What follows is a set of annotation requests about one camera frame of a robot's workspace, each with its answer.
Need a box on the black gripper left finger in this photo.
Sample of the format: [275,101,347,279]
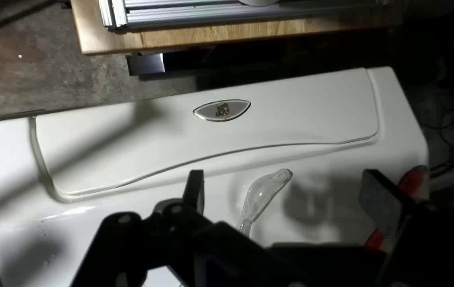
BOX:
[183,169,205,214]

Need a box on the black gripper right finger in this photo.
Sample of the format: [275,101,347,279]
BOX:
[358,169,414,246]

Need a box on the clear plastic brush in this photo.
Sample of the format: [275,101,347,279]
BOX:
[239,169,293,236]

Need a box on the wooden base board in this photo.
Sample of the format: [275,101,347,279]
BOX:
[70,0,404,56]

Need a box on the aluminium extrusion frame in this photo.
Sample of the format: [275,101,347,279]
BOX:
[97,0,384,32]

